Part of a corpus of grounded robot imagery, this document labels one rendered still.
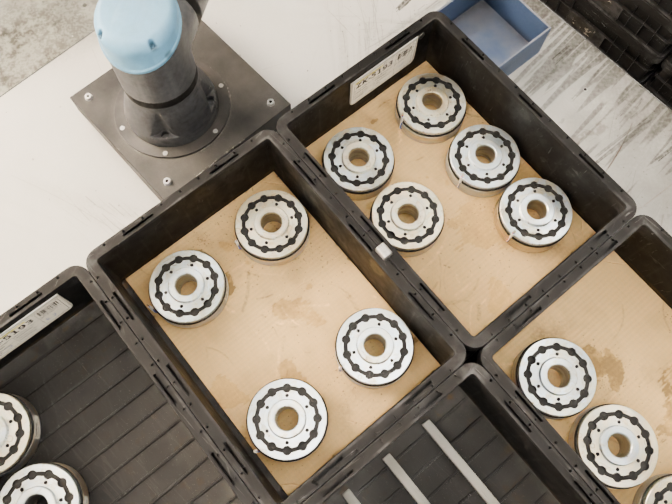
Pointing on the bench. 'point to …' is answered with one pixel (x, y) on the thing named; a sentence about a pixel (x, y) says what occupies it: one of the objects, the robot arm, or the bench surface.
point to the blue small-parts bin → (500, 29)
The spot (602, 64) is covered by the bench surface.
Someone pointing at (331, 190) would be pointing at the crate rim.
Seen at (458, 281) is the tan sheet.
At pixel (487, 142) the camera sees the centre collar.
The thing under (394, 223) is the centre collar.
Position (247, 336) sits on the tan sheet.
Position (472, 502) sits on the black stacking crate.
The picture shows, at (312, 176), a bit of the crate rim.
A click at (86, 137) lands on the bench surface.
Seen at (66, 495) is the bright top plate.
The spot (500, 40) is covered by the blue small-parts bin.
